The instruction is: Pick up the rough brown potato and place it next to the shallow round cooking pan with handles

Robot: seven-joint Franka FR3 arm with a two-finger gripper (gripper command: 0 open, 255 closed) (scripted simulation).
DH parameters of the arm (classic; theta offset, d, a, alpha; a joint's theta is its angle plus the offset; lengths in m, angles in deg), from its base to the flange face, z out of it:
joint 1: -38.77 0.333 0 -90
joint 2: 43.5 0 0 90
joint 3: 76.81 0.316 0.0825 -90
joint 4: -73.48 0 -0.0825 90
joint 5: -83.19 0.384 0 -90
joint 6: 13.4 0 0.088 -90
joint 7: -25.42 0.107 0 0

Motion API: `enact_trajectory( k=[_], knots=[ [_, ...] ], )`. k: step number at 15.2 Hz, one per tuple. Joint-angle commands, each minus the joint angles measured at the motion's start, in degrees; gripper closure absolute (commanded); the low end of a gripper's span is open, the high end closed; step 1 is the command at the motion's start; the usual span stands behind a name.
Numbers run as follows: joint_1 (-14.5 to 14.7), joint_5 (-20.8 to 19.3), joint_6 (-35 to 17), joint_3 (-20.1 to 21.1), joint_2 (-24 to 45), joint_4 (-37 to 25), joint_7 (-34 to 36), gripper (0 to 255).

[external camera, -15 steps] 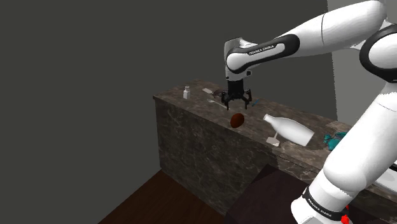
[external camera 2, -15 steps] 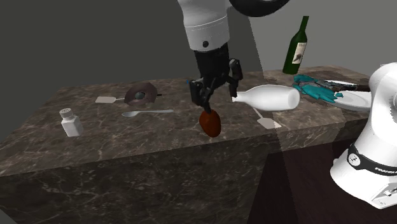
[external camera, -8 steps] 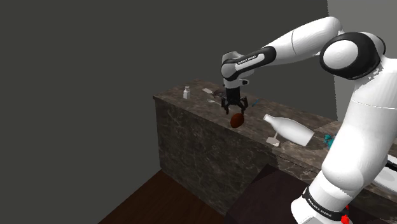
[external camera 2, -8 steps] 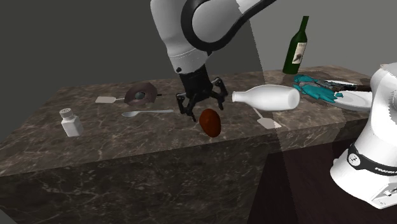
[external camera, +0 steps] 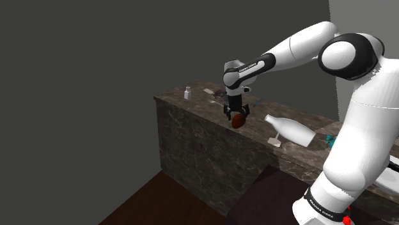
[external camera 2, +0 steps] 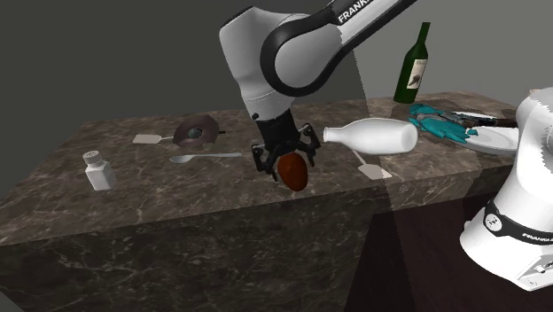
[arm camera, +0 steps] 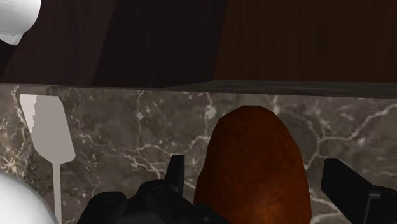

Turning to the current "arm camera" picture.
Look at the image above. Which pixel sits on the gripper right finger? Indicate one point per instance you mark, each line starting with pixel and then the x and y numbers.
pixel 347 189

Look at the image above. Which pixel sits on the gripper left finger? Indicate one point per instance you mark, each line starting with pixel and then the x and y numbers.
pixel 174 173

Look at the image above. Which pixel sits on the white round bowl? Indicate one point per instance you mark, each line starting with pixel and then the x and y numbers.
pixel 18 204

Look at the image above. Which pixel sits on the brown oval potato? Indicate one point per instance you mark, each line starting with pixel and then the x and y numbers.
pixel 254 167

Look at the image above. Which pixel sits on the white spatula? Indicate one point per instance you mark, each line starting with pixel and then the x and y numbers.
pixel 51 133

